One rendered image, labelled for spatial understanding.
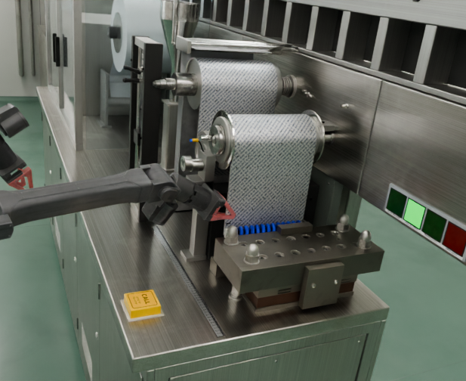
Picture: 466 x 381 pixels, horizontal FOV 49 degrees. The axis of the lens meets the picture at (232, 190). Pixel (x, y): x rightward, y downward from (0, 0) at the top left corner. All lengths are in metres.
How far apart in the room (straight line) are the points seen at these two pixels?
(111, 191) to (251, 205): 0.40
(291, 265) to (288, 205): 0.23
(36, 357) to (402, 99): 1.91
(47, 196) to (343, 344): 0.80
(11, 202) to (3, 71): 5.77
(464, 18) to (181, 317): 0.86
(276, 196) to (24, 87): 5.65
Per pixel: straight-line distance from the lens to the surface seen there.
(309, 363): 1.34
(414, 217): 1.20
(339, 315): 1.30
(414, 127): 1.20
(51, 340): 2.60
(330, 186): 1.46
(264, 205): 1.33
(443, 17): 1.17
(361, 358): 1.44
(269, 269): 1.17
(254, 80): 1.48
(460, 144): 1.11
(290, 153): 1.31
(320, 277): 1.24
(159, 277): 1.34
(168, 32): 1.91
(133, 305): 1.20
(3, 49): 6.70
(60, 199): 1.03
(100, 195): 1.07
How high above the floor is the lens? 1.62
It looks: 22 degrees down
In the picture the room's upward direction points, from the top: 6 degrees clockwise
